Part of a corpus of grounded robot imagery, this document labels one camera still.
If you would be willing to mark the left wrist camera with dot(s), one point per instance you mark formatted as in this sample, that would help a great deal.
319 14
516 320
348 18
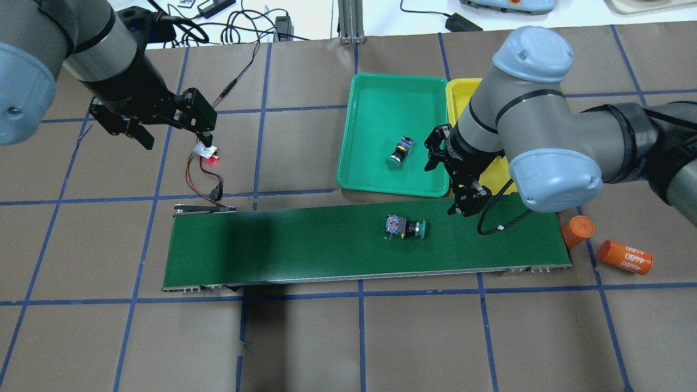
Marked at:
147 26

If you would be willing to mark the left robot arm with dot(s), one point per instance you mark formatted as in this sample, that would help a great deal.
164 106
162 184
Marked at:
103 49

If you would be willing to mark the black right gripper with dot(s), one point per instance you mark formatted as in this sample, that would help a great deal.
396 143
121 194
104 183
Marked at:
456 154

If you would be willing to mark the yellow plastic tray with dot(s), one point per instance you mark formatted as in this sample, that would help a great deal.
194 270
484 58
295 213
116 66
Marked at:
458 93

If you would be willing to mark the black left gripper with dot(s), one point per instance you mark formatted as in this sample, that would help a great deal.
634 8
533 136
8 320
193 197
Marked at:
132 92

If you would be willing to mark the green conveyor belt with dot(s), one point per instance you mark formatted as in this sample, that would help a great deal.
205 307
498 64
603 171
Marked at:
321 244

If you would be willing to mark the beige tray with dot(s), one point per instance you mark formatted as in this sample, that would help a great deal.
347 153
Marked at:
636 7

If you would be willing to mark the orange 4680 cylinder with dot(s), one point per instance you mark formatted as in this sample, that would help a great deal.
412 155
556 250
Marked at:
625 257

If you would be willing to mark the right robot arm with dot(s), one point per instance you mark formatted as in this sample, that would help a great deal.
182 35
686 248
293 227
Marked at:
559 159

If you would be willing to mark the green mushroom push button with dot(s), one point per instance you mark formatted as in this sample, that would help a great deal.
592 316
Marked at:
400 227

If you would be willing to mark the green plastic tray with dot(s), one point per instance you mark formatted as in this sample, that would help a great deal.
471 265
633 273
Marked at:
381 109

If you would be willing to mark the black power adapter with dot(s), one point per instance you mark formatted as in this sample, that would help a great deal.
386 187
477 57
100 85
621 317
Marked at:
457 23

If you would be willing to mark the aluminium frame post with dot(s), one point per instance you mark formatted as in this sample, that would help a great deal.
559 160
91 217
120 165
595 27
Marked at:
350 20

